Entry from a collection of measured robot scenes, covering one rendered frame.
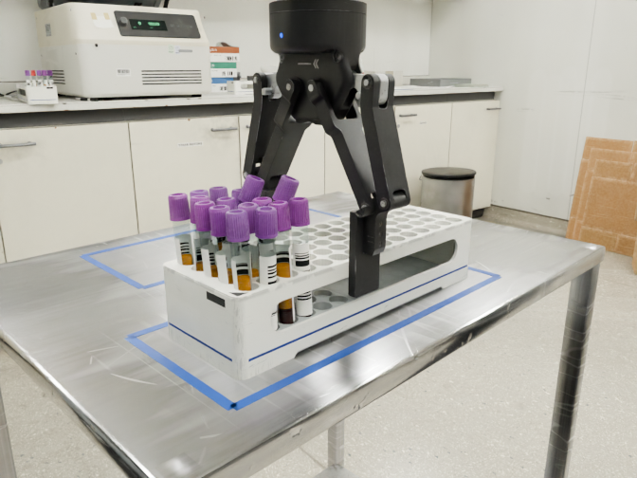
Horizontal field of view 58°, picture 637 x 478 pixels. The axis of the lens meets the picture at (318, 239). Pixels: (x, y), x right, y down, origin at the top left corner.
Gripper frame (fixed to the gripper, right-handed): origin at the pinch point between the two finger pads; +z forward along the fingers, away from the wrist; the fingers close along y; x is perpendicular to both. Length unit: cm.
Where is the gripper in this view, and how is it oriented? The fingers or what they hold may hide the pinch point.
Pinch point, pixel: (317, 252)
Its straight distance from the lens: 49.4
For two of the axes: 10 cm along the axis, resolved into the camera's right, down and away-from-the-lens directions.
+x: -7.1, 2.0, -6.7
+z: 0.0, 9.6, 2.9
